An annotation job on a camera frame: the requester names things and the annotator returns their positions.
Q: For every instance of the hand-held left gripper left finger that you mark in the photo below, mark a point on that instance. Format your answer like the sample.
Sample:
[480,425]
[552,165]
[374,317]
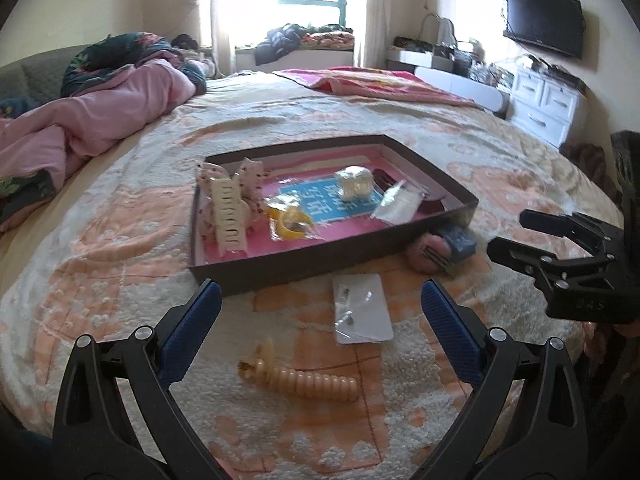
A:
[197,312]

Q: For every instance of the cream bed sheet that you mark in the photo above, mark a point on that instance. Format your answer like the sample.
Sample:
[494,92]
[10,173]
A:
[75,185]

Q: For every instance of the red patterned cloth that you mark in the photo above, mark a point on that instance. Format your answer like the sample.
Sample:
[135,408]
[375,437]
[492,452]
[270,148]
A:
[330,37]

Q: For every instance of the clear plastic bag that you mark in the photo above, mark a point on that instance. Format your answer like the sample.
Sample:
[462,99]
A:
[397,205]

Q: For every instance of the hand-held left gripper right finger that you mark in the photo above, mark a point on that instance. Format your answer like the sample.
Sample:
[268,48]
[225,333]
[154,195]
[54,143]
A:
[447,315]

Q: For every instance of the desk clutter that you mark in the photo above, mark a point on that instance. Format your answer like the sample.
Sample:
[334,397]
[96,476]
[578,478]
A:
[470,57]

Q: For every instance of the white drawer cabinet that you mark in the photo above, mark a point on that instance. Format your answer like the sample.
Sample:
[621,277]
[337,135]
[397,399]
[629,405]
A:
[545,105]

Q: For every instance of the cream curtain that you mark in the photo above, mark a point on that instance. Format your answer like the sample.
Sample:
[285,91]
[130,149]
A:
[220,20]
[370,10]

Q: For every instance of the white rounded bench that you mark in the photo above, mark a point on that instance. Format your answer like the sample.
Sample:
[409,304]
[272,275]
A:
[465,85]

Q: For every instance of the brown cloth heap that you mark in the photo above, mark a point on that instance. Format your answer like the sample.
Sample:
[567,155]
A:
[585,156]

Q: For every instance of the white window seat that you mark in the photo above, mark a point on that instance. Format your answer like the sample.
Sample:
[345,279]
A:
[300,59]

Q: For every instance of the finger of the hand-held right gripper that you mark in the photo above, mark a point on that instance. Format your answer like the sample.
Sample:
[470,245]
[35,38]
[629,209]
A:
[515,255]
[555,224]

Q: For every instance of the brown hair claw clip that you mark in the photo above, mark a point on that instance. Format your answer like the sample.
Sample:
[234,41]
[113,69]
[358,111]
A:
[385,178]

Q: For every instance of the beige spiral hair clip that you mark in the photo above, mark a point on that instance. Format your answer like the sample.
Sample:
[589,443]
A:
[310,377]

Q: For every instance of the grey padded headboard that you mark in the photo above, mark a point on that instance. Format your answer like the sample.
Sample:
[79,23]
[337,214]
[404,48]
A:
[40,75]

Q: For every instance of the dark cardboard box tray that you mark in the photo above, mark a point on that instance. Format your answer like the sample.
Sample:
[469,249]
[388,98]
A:
[300,267]

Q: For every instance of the cream accessory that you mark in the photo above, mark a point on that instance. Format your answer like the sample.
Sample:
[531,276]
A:
[355,182]

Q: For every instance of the black set-top box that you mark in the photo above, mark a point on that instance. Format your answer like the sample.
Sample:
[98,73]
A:
[565,79]

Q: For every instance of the white earring card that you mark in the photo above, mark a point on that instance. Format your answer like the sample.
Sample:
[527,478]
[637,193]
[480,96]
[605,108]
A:
[371,321]

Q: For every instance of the pink floral quilt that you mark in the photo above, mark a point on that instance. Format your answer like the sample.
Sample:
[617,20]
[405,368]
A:
[100,105]

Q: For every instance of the clothes pile on windowsill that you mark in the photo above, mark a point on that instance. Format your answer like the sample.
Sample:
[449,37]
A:
[277,42]

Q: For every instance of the white hair claw clip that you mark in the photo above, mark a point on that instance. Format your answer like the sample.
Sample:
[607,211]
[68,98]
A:
[227,220]

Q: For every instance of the red printed blanket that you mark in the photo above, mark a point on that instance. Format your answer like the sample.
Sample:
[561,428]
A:
[375,85]

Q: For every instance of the black wall television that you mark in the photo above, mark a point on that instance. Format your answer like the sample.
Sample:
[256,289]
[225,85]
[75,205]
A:
[545,22]

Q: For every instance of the white desk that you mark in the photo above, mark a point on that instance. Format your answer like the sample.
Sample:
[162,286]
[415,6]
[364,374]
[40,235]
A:
[400,58]

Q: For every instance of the spotted cream hair bow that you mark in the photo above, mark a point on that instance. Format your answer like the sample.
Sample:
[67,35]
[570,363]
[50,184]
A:
[250,175]

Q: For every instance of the dark clothing heap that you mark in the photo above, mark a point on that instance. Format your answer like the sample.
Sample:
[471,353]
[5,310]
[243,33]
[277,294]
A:
[192,67]

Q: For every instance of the pink pom with blue card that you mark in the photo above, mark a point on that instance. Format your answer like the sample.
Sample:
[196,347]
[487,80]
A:
[425,255]

